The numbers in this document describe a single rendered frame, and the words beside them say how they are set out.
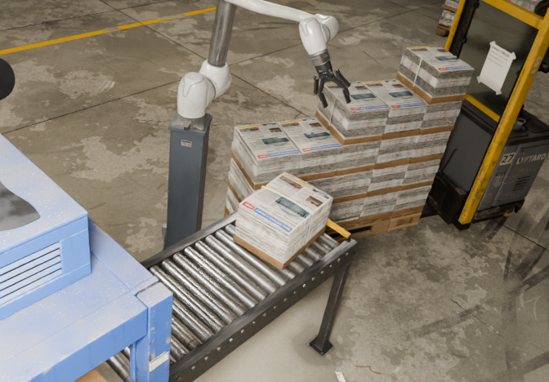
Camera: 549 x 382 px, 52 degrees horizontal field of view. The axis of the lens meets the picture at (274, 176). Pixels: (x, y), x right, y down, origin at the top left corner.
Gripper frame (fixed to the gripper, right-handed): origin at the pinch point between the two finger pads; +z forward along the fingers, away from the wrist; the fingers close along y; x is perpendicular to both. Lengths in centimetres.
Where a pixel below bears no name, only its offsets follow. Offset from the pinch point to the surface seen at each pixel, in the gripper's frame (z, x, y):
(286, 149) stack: 29, 21, -62
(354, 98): 21, 71, -39
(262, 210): 26, -56, -17
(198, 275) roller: 39, -88, -36
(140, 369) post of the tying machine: 15, -158, 27
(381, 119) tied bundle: 38, 73, -26
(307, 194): 32.4, -30.6, -11.5
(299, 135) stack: 29, 42, -66
